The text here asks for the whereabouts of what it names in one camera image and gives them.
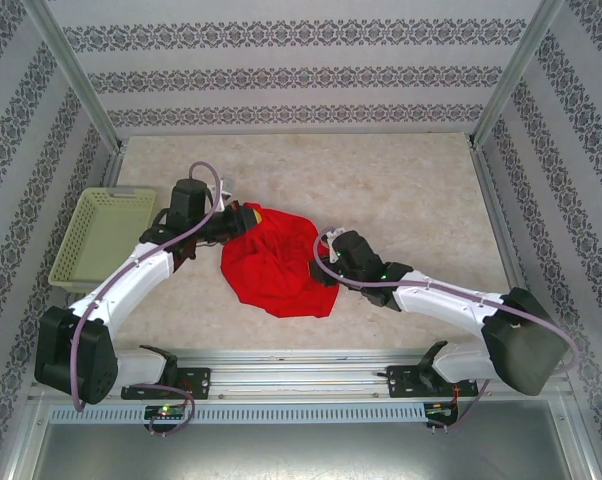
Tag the red t-shirt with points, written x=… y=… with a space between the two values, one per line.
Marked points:
x=266 y=270

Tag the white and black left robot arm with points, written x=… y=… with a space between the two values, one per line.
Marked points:
x=126 y=280

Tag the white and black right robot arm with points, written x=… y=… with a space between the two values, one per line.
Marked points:
x=446 y=300

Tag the pale green plastic basket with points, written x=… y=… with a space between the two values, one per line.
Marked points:
x=101 y=240

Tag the small circuit board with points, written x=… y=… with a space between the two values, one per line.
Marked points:
x=441 y=409
x=166 y=411

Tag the grey metal sheet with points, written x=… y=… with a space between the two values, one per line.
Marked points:
x=301 y=450

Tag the aluminium mounting rail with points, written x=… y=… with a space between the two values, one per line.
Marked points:
x=301 y=375

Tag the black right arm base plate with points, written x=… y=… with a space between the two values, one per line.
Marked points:
x=403 y=382

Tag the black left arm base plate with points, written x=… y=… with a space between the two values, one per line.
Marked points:
x=201 y=382

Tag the aluminium frame post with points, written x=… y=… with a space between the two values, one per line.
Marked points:
x=76 y=75
x=516 y=75

